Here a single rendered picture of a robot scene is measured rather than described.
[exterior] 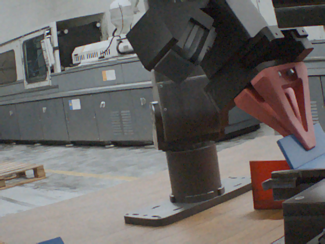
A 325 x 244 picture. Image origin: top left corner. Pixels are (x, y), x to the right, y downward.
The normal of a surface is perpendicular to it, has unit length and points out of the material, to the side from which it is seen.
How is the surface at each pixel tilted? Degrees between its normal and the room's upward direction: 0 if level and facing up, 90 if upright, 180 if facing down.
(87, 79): 90
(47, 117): 90
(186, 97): 80
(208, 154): 90
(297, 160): 60
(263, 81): 109
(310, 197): 0
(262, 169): 90
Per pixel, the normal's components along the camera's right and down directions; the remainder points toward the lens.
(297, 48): -0.71, 0.20
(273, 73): 0.65, -0.18
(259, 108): -0.49, 0.49
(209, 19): 0.51, -0.52
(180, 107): 0.11, -0.08
